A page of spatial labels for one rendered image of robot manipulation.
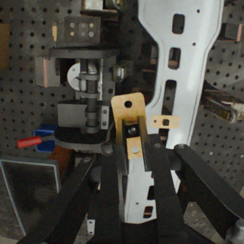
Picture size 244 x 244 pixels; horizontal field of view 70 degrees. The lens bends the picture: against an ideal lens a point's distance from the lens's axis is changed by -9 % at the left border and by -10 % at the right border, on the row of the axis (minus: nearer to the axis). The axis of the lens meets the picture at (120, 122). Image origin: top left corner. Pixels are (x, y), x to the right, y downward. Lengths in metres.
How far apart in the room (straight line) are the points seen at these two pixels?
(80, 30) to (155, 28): 0.20
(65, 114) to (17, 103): 0.60
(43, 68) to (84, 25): 0.14
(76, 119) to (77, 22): 0.18
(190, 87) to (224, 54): 0.41
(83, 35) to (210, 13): 0.33
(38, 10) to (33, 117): 0.46
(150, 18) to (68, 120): 0.31
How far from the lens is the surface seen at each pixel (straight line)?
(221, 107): 0.53
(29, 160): 0.46
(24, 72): 0.90
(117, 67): 0.40
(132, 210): 0.76
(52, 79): 0.45
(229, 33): 0.59
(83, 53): 0.31
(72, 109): 0.37
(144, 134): 0.17
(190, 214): 0.79
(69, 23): 0.39
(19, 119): 0.98
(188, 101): 0.55
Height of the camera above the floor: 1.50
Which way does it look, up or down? 67 degrees down
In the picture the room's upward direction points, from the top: 179 degrees clockwise
